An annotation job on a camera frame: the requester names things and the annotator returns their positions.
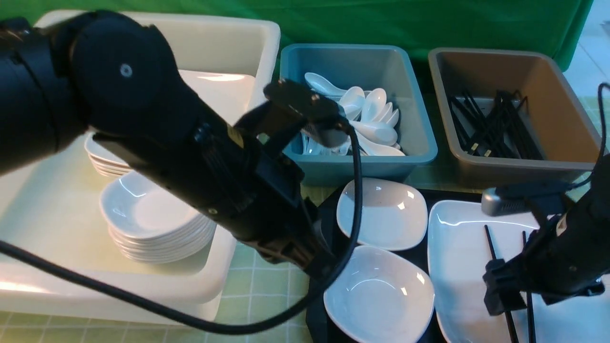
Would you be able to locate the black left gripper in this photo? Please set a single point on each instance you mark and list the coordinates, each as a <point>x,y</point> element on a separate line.
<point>256,195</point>

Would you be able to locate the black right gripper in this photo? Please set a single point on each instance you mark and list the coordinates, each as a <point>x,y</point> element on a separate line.
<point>556,267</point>

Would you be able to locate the black chopstick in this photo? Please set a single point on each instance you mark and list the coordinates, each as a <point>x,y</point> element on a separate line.
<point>530,319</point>
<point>508,316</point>

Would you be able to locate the large white rice plate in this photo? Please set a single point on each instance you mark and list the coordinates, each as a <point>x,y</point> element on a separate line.
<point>457,267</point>

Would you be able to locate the white small bowl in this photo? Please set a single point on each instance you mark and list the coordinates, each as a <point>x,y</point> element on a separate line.
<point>394,215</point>
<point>381,298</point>

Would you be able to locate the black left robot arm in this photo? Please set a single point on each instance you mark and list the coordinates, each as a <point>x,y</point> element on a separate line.
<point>103,72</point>

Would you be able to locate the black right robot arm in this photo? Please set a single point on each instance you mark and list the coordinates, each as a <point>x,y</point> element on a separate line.
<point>592,209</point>

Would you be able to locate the black serving tray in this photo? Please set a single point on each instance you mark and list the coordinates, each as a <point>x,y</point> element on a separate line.
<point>424,195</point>

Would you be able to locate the green checked tablecloth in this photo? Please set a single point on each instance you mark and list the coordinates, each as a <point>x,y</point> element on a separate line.
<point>53,210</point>

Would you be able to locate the stack of white square plates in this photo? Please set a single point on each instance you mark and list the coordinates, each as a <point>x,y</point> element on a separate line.
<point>227,94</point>

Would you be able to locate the stack of white small bowls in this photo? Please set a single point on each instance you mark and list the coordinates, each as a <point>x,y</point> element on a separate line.
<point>150,225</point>

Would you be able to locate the pile of white spoons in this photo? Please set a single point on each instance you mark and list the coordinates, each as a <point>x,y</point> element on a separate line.
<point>371,113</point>

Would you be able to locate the pile of black chopsticks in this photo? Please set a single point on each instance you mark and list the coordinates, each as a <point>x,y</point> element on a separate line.
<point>494,128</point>

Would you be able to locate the grey brown plastic bin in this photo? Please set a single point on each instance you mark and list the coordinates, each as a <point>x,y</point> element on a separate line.
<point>555,116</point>

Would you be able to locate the teal plastic bin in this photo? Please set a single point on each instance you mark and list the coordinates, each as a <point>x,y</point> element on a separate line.
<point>371,67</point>

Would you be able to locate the large white plastic tub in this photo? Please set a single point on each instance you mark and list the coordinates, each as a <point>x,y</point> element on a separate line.
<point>193,285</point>

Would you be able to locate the green backdrop cloth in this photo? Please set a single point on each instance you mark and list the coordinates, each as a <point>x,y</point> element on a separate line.
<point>549,27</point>

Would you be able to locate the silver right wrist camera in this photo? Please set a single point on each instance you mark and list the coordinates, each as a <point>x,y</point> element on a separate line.
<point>548,198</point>

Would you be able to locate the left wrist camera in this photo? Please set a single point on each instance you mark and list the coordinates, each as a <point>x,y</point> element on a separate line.
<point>291,108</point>

